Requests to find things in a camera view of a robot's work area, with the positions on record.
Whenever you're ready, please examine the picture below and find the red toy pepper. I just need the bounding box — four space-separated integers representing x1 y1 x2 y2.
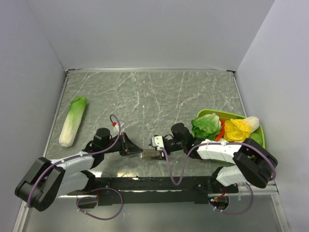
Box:
215 119 225 142

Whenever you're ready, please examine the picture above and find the green plastic basket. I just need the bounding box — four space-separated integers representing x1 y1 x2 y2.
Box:
197 109 266 148

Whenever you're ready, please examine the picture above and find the black base frame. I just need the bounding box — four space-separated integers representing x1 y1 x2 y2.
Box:
68 176 239 206

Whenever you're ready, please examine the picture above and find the long napa cabbage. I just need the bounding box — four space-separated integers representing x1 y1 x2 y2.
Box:
59 97 87 147

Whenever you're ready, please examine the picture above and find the round green toy vegetable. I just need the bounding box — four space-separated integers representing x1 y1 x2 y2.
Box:
249 132 263 145

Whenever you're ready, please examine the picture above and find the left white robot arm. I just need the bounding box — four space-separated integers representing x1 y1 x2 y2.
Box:
14 128 143 212

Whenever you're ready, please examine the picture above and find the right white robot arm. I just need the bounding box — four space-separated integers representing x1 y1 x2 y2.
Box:
150 123 278 193

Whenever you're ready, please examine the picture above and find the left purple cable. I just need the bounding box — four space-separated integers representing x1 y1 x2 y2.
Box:
27 114 125 221

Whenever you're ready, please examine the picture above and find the purple cable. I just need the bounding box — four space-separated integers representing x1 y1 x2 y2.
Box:
160 141 276 215
27 114 125 221

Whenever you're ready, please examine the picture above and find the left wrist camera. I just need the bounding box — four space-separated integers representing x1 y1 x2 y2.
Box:
112 120 125 132

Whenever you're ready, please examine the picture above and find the yellow toy cabbage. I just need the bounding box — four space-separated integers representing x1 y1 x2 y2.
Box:
224 116 260 142

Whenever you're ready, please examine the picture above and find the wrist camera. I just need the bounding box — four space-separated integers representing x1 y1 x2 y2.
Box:
112 120 125 132
150 135 164 150

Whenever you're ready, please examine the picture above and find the beige remote control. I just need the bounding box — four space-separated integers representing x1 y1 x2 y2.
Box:
140 148 157 160

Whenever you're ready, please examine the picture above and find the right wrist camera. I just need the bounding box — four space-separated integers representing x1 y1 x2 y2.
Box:
150 135 164 150

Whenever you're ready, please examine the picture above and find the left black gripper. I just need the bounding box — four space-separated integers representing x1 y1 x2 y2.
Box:
102 132 142 156

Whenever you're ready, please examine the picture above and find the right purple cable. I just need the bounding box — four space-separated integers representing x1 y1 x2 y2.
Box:
160 141 276 215

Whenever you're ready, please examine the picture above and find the green toy lettuce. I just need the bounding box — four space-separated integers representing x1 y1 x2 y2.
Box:
191 113 222 141

